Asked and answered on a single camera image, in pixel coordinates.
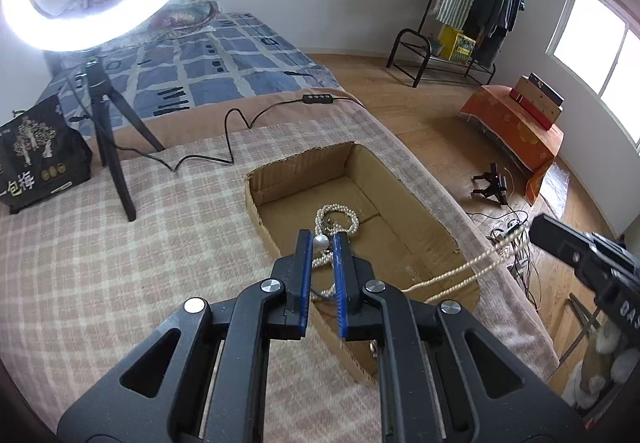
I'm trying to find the dark blue flat box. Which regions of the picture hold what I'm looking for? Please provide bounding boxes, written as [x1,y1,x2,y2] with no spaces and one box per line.
[529,72,565,106]

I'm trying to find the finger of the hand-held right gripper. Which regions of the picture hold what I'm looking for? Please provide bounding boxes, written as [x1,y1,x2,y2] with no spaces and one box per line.
[529,214,640,285]

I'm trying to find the small black floor tripod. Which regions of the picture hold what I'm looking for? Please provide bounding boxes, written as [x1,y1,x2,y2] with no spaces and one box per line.
[472,163,512,206]

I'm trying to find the yellow box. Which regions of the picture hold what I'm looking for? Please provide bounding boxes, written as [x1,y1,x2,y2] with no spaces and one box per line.
[439,26,477,64]

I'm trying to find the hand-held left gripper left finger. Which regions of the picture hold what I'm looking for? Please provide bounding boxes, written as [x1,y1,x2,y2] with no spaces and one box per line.
[56,228,315,443]

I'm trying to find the tan cardboard box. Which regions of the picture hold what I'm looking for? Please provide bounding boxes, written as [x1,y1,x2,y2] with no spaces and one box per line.
[515,76,561,124]

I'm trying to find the red flat box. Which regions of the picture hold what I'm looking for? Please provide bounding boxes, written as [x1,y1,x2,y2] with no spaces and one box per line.
[510,90,555,130]

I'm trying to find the thin pearl necklace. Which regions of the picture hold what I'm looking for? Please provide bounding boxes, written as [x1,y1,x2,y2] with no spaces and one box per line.
[314,204,361,269]

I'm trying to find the white fluffy slippers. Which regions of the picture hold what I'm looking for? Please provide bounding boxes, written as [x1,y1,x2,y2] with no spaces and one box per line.
[562,323,640,419]

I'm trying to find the black snack bag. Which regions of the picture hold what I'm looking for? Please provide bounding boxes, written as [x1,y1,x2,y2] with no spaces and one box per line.
[0,94,94,215]

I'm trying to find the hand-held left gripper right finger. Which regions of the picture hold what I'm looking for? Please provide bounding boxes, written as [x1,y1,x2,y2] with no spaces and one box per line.
[332,230,591,443]

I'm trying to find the orange cloth covered table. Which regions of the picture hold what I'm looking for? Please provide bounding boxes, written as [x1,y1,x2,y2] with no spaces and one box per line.
[459,84,565,206]

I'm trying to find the blue patterned bedsheet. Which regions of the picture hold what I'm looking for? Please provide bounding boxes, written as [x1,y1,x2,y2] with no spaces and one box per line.
[47,12,343,134]

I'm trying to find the window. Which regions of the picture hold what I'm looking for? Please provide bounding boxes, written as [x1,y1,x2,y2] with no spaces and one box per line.
[547,0,640,144]

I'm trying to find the black clothes rack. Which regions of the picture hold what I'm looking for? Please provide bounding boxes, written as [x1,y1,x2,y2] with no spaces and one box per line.
[386,0,523,88]

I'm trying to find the braided pearl necklace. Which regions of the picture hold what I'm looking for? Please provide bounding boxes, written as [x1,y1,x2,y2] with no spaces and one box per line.
[310,228,533,304]

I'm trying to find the dark hanging clothes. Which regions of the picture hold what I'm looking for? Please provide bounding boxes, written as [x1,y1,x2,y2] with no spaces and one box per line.
[462,0,523,66]

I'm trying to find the black ring light cable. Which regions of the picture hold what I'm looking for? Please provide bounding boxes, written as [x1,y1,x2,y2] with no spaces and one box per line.
[65,93,351,172]

